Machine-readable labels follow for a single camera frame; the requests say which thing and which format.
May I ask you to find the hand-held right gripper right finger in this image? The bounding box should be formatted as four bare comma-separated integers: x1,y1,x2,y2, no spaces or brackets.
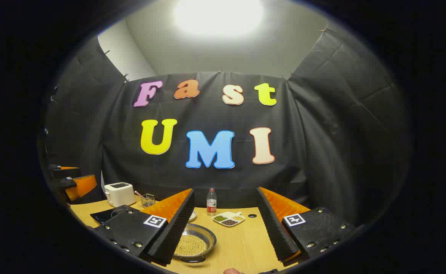
256,186,356,263

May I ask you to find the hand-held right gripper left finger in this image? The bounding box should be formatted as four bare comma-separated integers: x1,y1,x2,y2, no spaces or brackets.
94,188,195,266

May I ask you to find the steel pot with black handle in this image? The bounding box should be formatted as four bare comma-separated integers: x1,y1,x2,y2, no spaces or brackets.
171,223,217,264

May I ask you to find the black induction cooktop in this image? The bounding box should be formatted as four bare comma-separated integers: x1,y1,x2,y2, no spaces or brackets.
90,205,141,226

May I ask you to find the pile of soybeans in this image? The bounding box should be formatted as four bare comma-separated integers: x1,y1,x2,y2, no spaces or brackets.
174,234,208,256

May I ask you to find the white toaster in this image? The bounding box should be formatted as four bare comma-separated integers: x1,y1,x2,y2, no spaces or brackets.
104,182,136,207

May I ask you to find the clear plastic water bottle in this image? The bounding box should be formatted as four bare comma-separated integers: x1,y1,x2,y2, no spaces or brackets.
206,188,217,217

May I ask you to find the white divided dish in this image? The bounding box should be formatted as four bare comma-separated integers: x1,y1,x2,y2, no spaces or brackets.
212,211,246,227

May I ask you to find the black backdrop cloth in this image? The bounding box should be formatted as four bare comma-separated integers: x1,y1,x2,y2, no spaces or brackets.
40,27,411,225

